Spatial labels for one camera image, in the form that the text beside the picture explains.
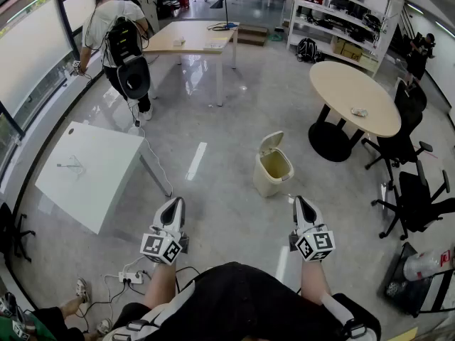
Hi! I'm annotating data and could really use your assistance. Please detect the clear acrylic stand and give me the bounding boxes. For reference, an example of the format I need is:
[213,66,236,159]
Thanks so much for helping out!
[55,155,87,181]

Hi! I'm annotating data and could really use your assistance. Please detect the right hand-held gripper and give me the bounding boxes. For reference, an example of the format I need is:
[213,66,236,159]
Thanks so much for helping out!
[288,195,337,262]

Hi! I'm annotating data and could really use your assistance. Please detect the black white striped backpack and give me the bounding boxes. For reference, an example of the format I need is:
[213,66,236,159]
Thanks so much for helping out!
[296,37,319,63]

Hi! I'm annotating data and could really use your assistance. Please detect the black framed window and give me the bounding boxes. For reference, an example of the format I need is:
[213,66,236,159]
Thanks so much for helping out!
[0,0,99,145]

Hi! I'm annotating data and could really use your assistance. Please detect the white rectangular desk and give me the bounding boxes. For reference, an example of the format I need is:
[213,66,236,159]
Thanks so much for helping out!
[34,121,174,236]

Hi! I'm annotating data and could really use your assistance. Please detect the person's left forearm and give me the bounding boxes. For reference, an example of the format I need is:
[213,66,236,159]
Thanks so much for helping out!
[144,261,178,308]

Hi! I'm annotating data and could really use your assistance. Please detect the cardboard box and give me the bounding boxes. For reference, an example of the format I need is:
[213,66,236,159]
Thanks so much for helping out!
[330,36,348,55]
[340,43,363,63]

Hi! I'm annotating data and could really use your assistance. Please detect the cream open-lid trash bin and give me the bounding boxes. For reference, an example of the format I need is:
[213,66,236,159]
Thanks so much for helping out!
[252,130,295,198]

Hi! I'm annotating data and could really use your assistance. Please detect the wooden steps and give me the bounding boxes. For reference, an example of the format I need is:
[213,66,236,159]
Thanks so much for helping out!
[236,24,269,47]

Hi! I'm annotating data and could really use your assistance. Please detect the person's right forearm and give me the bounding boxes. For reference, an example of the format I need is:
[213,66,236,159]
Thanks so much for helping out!
[300,259,333,307]

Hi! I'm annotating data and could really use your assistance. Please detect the clear water jug red cap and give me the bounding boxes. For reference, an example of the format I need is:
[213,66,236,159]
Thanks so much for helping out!
[403,249,453,282]

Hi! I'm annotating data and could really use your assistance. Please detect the wooden desk with white legs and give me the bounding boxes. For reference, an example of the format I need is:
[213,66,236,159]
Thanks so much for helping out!
[141,21,240,107]

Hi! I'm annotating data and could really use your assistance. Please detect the white power strip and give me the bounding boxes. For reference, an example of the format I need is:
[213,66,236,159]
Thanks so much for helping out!
[118,270,144,286]

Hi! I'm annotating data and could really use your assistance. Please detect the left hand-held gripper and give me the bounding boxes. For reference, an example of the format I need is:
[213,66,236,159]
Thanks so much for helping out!
[140,197,191,266]

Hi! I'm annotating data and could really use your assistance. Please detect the black worn backpack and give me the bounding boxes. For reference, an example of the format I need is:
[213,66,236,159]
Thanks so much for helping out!
[105,16,145,69]

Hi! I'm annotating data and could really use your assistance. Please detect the person's body in black clothing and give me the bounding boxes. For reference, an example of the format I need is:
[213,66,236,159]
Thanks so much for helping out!
[102,261,383,341]

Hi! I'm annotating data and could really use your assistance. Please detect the black platform trolley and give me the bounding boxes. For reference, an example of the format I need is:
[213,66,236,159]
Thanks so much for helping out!
[383,242,455,319]

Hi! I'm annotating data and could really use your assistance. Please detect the white storage shelf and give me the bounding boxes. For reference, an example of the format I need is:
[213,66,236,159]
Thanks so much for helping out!
[286,0,405,77]

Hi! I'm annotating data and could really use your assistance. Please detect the round wooden table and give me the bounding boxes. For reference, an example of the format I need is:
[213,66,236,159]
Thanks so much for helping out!
[307,60,402,163]

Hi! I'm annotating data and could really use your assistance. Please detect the black brimmed hat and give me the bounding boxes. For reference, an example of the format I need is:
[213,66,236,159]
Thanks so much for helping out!
[116,55,152,99]

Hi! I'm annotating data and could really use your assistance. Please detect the black office chair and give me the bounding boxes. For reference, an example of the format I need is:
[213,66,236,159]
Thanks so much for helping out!
[0,202,36,262]
[371,160,455,241]
[361,79,434,172]

